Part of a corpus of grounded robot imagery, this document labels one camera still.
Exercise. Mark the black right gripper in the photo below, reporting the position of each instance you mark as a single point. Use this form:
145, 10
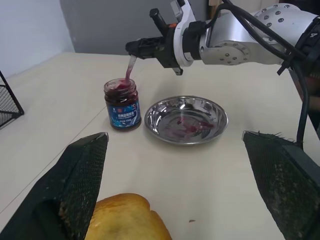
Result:
165, 51

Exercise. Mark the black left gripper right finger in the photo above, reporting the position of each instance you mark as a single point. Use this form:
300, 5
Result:
287, 185

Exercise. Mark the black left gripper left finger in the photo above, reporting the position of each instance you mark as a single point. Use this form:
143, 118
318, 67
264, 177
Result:
62, 180

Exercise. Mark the clear plastic spoon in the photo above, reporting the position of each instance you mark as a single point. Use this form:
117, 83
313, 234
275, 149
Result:
129, 71

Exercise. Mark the glass jam jar blue label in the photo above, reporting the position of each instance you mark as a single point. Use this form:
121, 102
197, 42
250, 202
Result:
123, 110

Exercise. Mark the yellow bread roll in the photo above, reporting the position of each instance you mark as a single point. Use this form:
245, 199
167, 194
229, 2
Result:
127, 220

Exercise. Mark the round stainless steel plate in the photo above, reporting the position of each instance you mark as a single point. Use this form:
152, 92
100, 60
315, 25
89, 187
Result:
186, 120

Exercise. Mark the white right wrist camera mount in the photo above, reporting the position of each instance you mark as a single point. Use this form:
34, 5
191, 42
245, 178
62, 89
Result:
180, 37

